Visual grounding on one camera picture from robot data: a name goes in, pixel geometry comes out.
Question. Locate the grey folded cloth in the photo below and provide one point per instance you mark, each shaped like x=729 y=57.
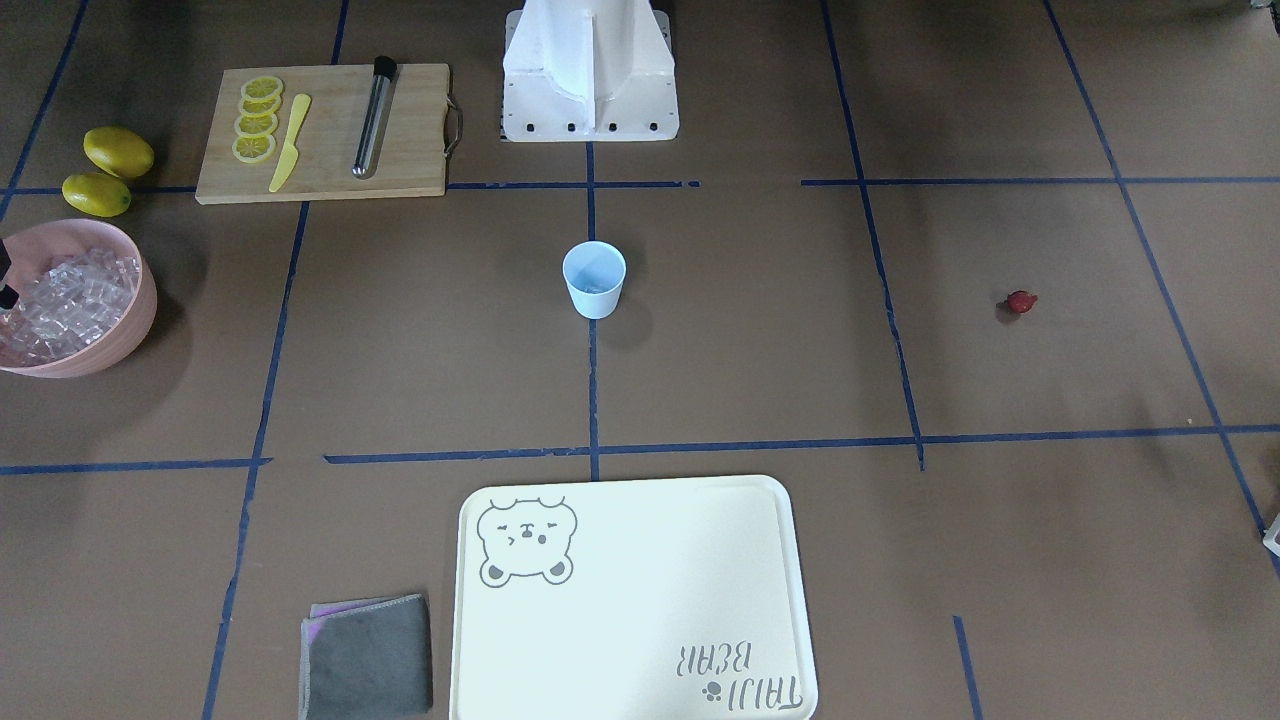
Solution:
x=366 y=659

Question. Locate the yellow lemon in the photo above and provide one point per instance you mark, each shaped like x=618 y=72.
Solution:
x=97 y=194
x=118 y=151

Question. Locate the lemon slice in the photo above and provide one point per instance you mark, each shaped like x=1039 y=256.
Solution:
x=261 y=89
x=253 y=126
x=252 y=149
x=262 y=107

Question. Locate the yellow lemon lower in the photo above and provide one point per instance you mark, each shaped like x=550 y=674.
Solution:
x=97 y=194

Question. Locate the bamboo cutting board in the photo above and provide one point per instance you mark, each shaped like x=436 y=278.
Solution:
x=412 y=152

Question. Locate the yellow lemon upper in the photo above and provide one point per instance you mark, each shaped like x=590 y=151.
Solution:
x=118 y=151

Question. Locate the pink plastic bowl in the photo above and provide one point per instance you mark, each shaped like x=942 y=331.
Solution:
x=33 y=252

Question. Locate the red strawberry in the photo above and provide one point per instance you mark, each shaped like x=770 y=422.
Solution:
x=1020 y=302

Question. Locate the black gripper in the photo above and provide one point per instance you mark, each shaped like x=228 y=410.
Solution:
x=6 y=297

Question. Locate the light blue plastic cup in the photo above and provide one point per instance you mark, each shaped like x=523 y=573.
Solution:
x=599 y=260

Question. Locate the black steel muddler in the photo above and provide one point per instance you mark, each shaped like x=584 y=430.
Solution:
x=384 y=71

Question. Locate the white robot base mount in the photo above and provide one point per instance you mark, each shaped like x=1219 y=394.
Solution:
x=588 y=71

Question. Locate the white object at edge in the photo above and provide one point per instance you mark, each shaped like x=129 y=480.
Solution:
x=1270 y=539

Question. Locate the cream bear serving tray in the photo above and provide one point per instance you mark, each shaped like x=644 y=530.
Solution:
x=677 y=598

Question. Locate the pile of clear ice cubes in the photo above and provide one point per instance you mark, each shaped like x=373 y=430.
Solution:
x=70 y=307

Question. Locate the yellow plastic knife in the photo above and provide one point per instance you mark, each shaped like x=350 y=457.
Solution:
x=289 y=153

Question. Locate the lemon slice top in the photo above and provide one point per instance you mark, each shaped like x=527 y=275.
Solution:
x=261 y=89

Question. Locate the lemon slice bottom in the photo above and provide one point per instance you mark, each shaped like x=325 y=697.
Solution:
x=252 y=149

